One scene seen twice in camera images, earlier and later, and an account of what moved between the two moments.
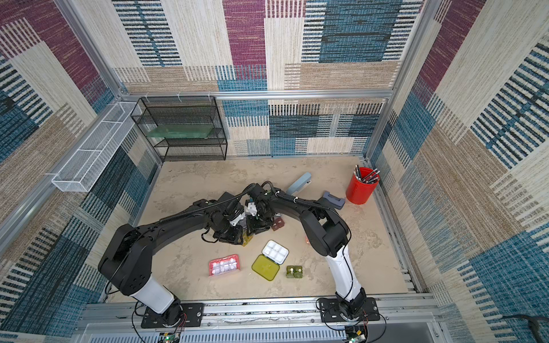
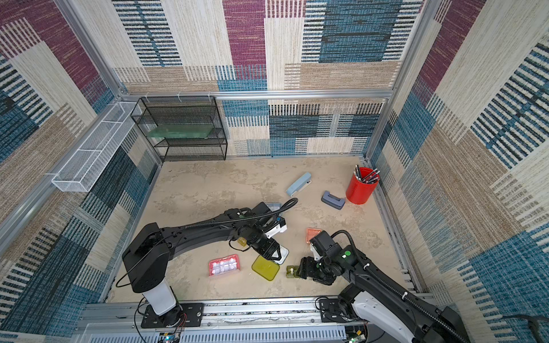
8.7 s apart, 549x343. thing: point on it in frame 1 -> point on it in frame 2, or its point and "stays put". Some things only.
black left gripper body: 229,234 -> 264,246
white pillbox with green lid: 267,264 stays put
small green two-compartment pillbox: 294,271 stays put
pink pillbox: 224,265 stays put
